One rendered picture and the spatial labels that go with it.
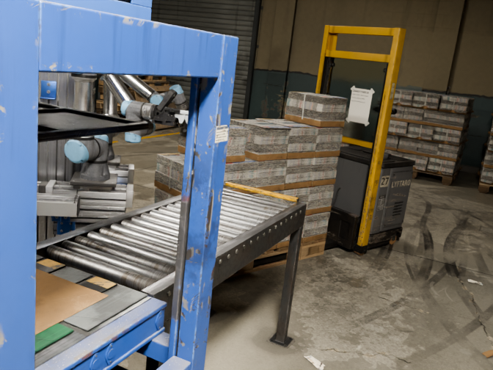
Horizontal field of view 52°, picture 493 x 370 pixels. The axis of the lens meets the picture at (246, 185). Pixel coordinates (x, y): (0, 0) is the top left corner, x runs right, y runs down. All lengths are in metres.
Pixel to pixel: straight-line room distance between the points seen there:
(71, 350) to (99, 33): 0.76
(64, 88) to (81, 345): 1.74
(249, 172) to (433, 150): 5.04
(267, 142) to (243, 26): 7.44
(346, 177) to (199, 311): 3.34
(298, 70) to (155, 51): 9.38
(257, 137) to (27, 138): 2.76
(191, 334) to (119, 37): 0.81
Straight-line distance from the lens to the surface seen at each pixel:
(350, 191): 4.58
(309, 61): 10.27
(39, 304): 1.52
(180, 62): 1.07
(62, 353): 1.32
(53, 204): 2.63
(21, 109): 0.78
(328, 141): 3.97
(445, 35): 9.67
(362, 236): 4.36
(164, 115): 2.35
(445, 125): 8.10
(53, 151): 2.89
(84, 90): 2.53
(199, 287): 1.35
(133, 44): 0.95
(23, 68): 0.78
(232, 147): 3.32
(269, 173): 3.59
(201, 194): 1.27
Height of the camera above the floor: 1.50
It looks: 14 degrees down
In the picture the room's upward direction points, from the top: 7 degrees clockwise
